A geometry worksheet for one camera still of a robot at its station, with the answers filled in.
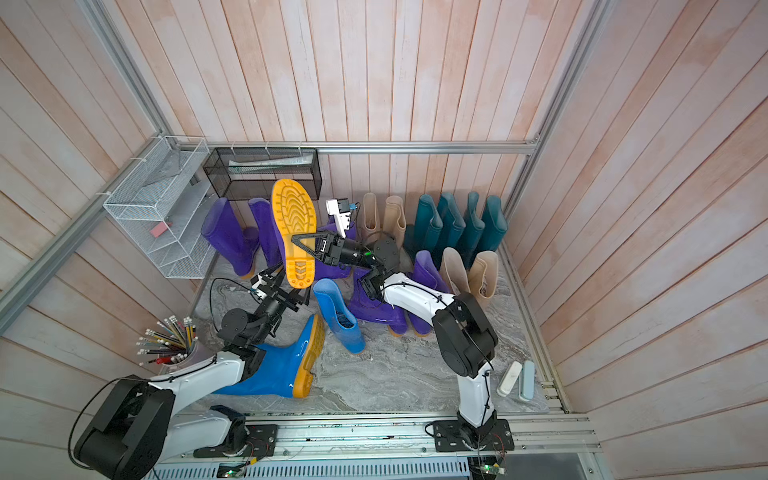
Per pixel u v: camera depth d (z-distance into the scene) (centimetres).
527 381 80
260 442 73
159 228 83
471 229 86
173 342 79
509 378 78
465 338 50
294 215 60
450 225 86
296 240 62
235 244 97
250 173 101
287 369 78
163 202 79
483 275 75
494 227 85
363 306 88
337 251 62
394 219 94
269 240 96
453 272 75
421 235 95
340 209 62
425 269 76
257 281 75
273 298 67
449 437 73
